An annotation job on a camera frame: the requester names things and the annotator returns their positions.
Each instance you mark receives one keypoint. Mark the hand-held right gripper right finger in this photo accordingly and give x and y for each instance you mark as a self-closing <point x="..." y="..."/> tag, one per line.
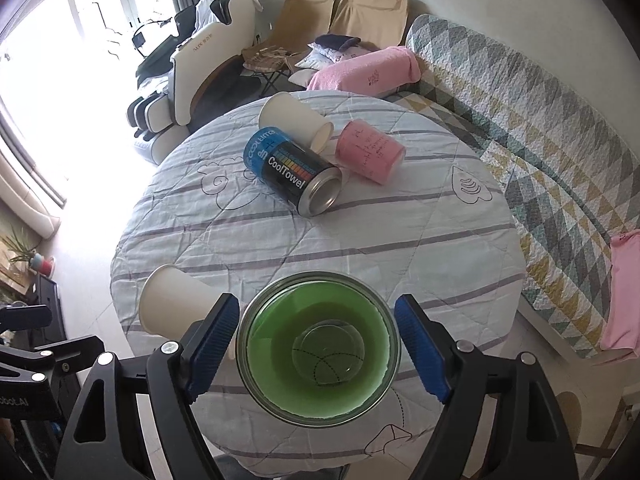
<point x="421" y="355"/>

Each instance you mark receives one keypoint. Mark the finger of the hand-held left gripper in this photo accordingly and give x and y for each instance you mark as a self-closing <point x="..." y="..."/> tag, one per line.
<point x="25" y="317"/>
<point x="70" y="352"/>

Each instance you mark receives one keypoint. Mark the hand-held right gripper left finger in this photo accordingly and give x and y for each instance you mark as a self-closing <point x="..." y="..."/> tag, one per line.
<point x="212" y="347"/>

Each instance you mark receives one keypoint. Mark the green glass cup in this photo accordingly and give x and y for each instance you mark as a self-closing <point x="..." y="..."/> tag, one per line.
<point x="280" y="350"/>

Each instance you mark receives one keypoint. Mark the white paper cup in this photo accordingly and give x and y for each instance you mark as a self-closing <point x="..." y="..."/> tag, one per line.
<point x="170" y="300"/>
<point x="287" y="117"/>

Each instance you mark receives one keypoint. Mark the pink cup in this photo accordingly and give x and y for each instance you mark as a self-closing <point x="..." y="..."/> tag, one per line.
<point x="367" y="152"/>

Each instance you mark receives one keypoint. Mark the black cabinet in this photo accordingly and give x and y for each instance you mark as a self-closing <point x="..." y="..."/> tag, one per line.
<point x="35" y="295"/>

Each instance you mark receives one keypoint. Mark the potted green plant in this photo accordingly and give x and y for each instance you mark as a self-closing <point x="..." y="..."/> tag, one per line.
<point x="25" y="247"/>

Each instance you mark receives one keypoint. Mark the round table with quilted cloth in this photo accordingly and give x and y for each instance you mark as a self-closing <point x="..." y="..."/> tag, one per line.
<point x="400" y="240"/>

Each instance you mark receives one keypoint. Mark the blue and black can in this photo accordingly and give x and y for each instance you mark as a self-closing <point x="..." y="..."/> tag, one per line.
<point x="285" y="165"/>

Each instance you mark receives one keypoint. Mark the pink cloth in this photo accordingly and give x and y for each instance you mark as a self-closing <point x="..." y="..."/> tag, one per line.
<point x="625" y="285"/>

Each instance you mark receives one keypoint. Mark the sofa with quilted triangle cover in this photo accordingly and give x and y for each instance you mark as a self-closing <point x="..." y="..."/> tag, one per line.
<point x="550" y="160"/>

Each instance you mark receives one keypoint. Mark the white massage chair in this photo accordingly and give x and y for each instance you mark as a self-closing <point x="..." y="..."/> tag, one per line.
<point x="200" y="70"/>

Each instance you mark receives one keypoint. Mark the pink towel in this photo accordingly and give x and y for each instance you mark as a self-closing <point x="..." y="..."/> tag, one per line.
<point x="360" y="72"/>

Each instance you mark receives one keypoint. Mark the white pillow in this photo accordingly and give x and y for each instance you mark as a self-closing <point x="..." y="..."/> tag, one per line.
<point x="325" y="57"/>

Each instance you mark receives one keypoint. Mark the dark navy cushion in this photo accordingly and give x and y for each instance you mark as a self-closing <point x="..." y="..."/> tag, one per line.
<point x="337" y="41"/>

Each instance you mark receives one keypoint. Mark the white cloth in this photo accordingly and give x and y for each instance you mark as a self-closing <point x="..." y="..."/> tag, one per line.
<point x="210" y="5"/>

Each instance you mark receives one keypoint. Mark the beige folding chair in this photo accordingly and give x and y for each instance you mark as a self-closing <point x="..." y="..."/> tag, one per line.
<point x="300" y="15"/>
<point x="372" y="12"/>

